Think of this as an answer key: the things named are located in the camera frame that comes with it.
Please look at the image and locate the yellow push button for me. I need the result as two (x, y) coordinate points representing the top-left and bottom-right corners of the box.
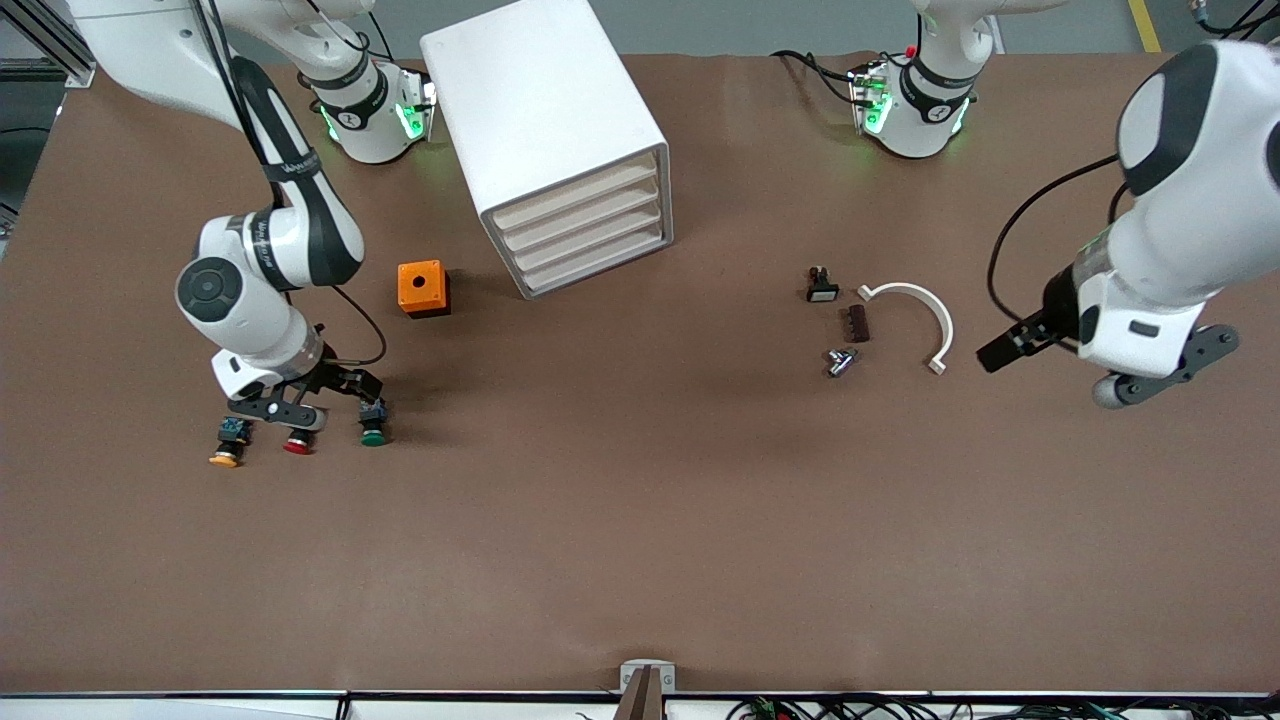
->
(208, 416), (253, 469)

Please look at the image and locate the white curved plastic arc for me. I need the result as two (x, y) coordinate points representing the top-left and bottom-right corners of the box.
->
(857, 282), (955, 376)

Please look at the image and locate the orange box with hole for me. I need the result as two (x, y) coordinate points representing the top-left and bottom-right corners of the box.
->
(397, 260), (452, 319)

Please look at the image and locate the aluminium frame profile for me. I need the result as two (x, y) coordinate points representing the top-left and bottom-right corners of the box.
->
(1215, 0), (1280, 47)
(0, 0), (99, 89)

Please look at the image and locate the black arm base cable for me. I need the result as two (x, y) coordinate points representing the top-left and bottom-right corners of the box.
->
(770, 49), (863, 105)

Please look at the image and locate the grey metal table bracket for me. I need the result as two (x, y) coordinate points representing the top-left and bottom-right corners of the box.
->
(619, 660), (677, 694)

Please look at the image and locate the black cable bundle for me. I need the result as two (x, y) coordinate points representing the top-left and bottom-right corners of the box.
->
(725, 695), (1280, 720)

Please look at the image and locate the brown wedge post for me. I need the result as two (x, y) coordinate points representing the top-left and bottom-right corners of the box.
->
(612, 667), (666, 720)

